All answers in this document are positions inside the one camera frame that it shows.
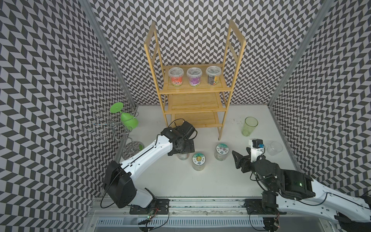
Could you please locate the sunflower seed container yellow label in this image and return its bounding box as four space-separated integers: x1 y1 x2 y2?
192 153 206 171

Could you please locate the aluminium corner post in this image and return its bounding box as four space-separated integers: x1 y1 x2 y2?
268 0 335 108
79 0 137 109

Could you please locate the small clear seed jar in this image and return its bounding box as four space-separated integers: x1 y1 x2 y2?
206 66 222 86

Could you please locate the carrot seed container red label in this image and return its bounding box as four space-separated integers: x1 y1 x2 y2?
177 153 189 160

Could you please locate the left aluminium corner post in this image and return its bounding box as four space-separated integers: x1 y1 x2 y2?
79 0 137 109

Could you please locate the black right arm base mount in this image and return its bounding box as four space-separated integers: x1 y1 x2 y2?
243 191 287 215

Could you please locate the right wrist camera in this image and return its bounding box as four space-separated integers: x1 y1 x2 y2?
246 139 265 162

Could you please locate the small purple seed jar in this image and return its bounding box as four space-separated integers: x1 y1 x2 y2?
186 67 203 87

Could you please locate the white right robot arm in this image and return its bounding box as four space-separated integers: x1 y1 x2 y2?
232 151 371 232

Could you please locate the chrome wire glass rack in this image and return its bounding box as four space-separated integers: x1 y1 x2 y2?
83 110 145 160

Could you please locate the green plastic wine glass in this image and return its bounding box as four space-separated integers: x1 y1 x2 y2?
110 102 139 129

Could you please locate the wooden three-tier shelf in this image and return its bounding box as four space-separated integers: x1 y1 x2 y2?
144 20 246 138

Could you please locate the right aluminium corner post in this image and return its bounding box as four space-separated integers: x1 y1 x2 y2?
268 0 335 108

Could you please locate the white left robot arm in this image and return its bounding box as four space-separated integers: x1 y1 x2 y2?
103 121 197 208

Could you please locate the red tomato seed container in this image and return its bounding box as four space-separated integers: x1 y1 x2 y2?
168 67 184 87

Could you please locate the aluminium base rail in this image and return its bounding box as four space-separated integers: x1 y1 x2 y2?
81 197 338 232

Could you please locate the green translucent plastic cup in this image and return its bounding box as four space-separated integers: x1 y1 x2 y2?
242 117 259 136

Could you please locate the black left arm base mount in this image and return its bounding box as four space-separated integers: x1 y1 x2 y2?
129 188 170 215

